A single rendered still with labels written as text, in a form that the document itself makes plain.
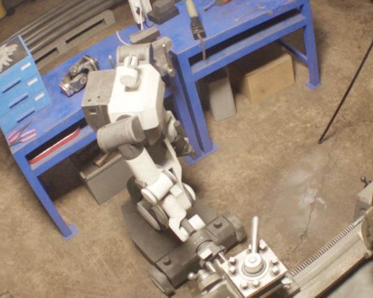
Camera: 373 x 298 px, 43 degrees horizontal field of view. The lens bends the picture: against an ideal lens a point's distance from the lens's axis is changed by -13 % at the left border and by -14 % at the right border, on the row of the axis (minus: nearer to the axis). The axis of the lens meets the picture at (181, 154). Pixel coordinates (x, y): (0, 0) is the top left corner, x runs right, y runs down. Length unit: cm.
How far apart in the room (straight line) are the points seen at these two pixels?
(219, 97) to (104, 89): 161
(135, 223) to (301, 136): 125
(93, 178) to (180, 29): 107
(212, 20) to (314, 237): 145
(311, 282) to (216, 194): 151
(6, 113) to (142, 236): 109
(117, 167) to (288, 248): 120
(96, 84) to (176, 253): 117
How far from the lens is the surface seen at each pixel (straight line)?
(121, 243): 332
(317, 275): 205
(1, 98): 290
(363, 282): 215
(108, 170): 340
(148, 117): 208
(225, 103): 369
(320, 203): 325
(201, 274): 205
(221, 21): 322
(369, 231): 176
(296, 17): 355
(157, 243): 305
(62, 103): 300
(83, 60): 304
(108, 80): 218
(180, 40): 312
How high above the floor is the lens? 266
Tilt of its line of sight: 47 degrees down
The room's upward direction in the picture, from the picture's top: 18 degrees counter-clockwise
